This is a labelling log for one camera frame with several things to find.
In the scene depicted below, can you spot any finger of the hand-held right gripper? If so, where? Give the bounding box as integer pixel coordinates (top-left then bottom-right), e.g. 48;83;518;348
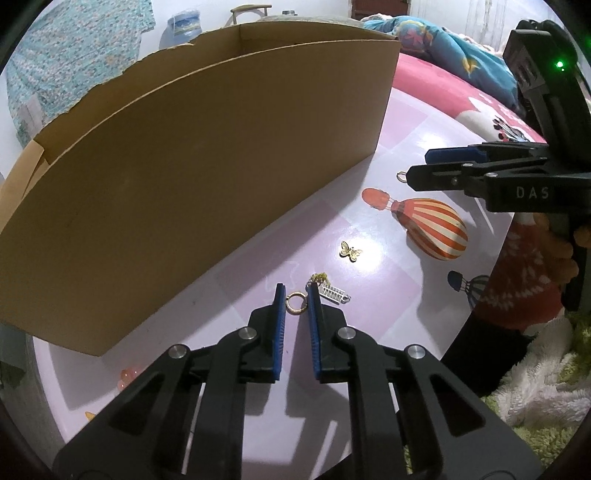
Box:
425;142;550;164
409;159;550;192

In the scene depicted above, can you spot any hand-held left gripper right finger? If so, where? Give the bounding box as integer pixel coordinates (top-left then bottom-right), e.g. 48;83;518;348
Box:
306;281;543;480

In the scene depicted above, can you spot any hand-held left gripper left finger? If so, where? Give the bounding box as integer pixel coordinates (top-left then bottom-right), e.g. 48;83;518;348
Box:
53;283;288;480

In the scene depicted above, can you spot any brown cardboard box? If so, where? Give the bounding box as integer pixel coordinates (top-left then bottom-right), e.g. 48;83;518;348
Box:
0;21;400;357

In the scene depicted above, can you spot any person's right hand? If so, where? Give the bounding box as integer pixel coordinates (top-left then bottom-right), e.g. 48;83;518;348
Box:
538;215;583;284

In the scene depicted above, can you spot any silver hair clip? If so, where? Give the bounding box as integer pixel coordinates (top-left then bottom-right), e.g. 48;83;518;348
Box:
320;284;352;305

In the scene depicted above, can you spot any pink floral blanket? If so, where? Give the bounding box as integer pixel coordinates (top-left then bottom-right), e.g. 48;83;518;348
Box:
390;52;555;144

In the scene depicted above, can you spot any blue printed blanket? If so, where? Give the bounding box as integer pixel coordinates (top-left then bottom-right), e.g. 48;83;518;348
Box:
360;15;522;109

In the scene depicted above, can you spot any red patterned sweater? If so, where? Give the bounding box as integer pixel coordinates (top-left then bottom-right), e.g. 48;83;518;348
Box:
473;212;573;330

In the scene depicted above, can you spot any brown door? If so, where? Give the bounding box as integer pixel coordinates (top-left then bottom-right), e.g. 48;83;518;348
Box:
351;0;411;20

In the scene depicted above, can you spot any green fuzzy robe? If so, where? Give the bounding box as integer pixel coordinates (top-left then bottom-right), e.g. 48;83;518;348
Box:
480;309;585;480

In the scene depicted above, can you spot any wooden chair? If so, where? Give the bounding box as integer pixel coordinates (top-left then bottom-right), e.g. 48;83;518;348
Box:
231;4;273;26

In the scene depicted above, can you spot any blue water jug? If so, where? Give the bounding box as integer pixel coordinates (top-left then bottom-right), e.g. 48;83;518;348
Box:
166;10;204;49

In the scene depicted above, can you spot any teal patterned hanging cloth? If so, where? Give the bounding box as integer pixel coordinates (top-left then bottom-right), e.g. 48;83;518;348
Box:
7;0;155;148

